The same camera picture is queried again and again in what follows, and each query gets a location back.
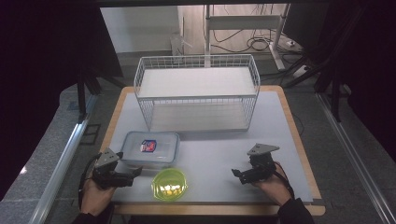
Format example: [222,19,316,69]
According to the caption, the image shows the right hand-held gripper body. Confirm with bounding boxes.
[247,143,280,184]

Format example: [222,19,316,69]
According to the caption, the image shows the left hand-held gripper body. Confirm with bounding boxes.
[92,147,134,189]

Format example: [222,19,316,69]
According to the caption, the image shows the green plastic container with lid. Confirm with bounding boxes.
[150,167,189,203]

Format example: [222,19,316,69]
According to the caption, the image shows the person's right hand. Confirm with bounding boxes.
[252,161,293,206]

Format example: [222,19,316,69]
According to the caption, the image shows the person's left hand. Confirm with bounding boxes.
[80,177,118,217]

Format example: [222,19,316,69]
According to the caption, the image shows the clear plastic lidded food box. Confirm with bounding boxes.
[120,131,181,169]

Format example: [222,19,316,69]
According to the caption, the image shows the black metal stand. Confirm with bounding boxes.
[281,6,368,123]
[76,60,127,123]

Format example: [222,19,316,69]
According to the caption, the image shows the white power strip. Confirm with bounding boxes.
[291,64,311,79]

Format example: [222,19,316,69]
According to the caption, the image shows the black curtain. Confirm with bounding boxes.
[0,0,124,200]
[284,0,396,162]

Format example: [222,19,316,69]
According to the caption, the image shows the left hand-held gripper cable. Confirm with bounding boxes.
[78,153,103,210]

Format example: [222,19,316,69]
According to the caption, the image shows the hand-held gripper cable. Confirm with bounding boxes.
[273,161,296,200]
[78,153,103,210]

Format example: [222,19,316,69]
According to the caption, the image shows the right hand-held gripper cable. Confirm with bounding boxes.
[273,161,296,200]

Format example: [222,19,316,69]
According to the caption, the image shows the aluminium rail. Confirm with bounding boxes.
[315,92,396,224]
[28,92,100,224]

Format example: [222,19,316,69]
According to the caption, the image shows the white wire two-tier rack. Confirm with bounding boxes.
[133,54,262,133]

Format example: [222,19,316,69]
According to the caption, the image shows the black floor cables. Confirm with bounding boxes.
[210,29,281,54]

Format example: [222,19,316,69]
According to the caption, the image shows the white metal desk frame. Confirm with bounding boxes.
[203,3,291,71]

